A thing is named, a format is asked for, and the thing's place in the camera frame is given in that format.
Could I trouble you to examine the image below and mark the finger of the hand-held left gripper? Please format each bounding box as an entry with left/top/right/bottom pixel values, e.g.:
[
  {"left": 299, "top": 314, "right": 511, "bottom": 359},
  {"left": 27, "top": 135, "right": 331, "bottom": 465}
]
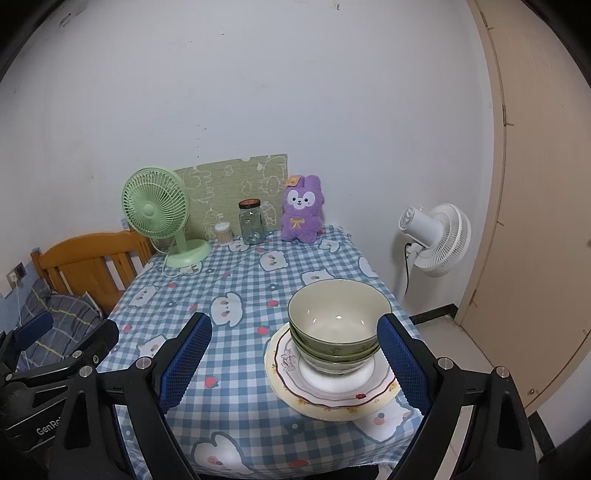
[
  {"left": 9, "top": 310, "right": 54, "bottom": 366},
  {"left": 7, "top": 320, "right": 120, "bottom": 385}
]

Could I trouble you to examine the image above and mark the green desk fan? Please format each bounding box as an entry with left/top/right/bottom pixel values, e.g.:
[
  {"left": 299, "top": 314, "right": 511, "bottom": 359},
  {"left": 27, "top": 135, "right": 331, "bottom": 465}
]
[{"left": 122, "top": 167, "right": 213, "bottom": 268}]

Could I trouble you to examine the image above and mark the grey plaid pillow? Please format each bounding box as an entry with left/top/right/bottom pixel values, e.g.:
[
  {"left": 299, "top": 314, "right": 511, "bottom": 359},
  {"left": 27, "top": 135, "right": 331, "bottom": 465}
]
[{"left": 14, "top": 279, "right": 105, "bottom": 370}]

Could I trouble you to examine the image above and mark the green cartoon print mat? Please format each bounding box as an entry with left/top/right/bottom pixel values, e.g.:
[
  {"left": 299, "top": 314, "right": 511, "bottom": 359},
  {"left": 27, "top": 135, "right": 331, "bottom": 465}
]
[{"left": 173, "top": 154, "right": 289, "bottom": 241}]

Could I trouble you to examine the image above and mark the white plate with red print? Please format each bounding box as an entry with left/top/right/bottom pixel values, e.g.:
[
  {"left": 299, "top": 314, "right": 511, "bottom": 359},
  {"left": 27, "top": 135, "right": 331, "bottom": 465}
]
[{"left": 269, "top": 325, "right": 399, "bottom": 411}]

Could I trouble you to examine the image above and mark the large yellow floral plate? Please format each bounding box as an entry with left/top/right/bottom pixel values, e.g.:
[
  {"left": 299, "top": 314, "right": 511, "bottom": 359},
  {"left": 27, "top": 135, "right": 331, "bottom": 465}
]
[{"left": 263, "top": 323, "right": 403, "bottom": 422}]

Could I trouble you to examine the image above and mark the wooden bed headboard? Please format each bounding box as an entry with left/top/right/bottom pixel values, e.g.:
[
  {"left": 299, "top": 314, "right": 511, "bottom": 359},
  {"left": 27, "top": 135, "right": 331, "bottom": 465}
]
[{"left": 31, "top": 229, "right": 155, "bottom": 317}]

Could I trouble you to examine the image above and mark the purple plush bunny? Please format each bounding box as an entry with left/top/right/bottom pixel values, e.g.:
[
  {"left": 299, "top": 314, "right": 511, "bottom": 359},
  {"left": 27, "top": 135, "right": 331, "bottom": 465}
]
[{"left": 281, "top": 174, "right": 325, "bottom": 244}]

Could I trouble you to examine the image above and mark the white fan power cable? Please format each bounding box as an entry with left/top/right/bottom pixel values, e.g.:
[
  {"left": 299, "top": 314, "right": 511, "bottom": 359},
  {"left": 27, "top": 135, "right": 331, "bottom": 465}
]
[{"left": 163, "top": 251, "right": 202, "bottom": 278}]

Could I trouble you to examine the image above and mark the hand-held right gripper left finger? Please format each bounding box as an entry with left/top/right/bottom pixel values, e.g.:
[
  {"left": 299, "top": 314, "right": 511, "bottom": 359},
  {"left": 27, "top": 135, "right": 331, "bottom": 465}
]
[{"left": 48, "top": 312, "right": 213, "bottom": 480}]

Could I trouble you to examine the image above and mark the cream ceramic bowl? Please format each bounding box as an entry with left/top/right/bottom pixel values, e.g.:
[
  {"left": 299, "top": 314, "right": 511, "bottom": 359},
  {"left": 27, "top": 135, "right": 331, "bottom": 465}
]
[
  {"left": 299, "top": 353, "right": 376, "bottom": 378},
  {"left": 288, "top": 279, "right": 392, "bottom": 352},
  {"left": 292, "top": 337, "right": 380, "bottom": 363}
]

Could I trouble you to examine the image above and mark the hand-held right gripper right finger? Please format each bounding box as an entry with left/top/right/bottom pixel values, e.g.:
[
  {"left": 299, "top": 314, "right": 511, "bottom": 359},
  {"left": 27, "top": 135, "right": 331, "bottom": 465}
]
[{"left": 377, "top": 314, "right": 539, "bottom": 480}]

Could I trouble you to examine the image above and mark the blue checked tablecloth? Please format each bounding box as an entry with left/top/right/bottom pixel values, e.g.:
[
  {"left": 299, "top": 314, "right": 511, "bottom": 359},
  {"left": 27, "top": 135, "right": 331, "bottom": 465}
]
[{"left": 95, "top": 224, "right": 423, "bottom": 476}]

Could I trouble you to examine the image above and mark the white standing fan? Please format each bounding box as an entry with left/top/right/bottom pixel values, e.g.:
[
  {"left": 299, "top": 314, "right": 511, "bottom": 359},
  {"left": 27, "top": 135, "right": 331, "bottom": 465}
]
[{"left": 398, "top": 203, "right": 472, "bottom": 278}]

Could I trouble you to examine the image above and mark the glass jar with dark lid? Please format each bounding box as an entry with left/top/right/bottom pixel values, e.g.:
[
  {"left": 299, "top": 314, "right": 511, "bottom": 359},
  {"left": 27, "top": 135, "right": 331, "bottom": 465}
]
[{"left": 239, "top": 199, "right": 265, "bottom": 245}]

